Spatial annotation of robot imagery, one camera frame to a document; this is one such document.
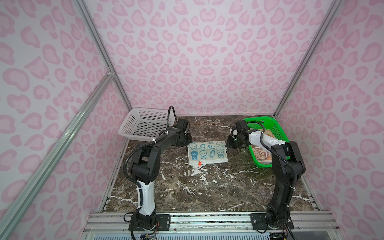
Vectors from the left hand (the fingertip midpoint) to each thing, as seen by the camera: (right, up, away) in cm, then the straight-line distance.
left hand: (190, 140), depth 98 cm
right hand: (+24, -2, -1) cm, 24 cm away
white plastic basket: (-35, +11, +17) cm, 40 cm away
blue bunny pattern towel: (+11, -8, 0) cm, 14 cm away
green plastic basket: (+53, +12, +10) cm, 55 cm away
